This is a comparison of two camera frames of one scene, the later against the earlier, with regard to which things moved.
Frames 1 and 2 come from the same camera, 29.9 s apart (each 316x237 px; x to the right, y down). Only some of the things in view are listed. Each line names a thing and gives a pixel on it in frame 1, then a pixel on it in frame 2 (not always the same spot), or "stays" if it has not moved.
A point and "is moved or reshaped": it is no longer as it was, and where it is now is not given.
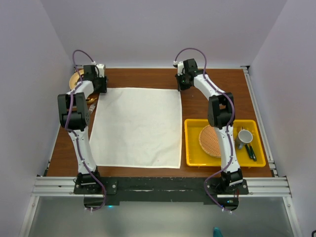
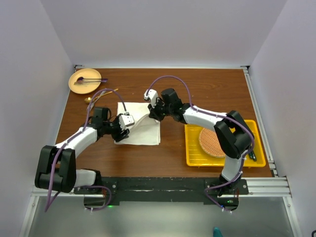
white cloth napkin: x=137 y=127 is moved or reshaped
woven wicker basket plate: x=209 y=141 stays
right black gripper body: x=181 y=82 → x=160 y=109
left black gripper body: x=101 y=84 → x=115 y=129
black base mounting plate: x=99 y=192 stays
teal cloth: x=217 y=232 stays
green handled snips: x=251 y=152 stays
